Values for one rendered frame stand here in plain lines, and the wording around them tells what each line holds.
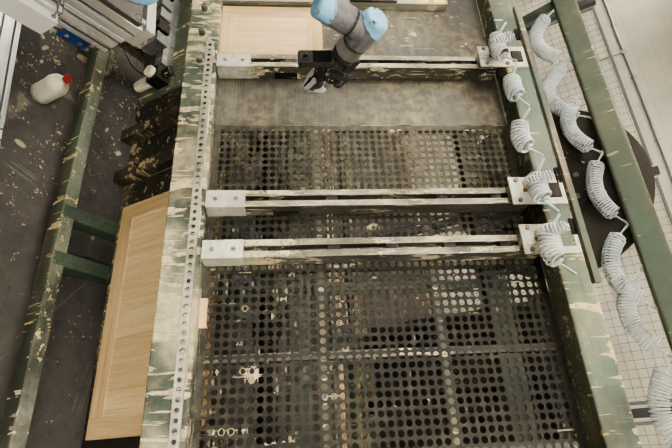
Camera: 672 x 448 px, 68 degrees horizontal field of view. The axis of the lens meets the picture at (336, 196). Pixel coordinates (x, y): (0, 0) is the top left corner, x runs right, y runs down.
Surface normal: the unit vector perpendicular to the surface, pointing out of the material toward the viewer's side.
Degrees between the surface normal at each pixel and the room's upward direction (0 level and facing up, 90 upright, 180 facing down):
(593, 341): 56
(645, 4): 90
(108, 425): 90
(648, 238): 90
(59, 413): 0
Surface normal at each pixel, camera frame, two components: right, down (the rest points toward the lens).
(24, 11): 0.10, 0.92
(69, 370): 0.87, -0.26
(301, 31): 0.07, -0.46
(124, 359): -0.50, -0.37
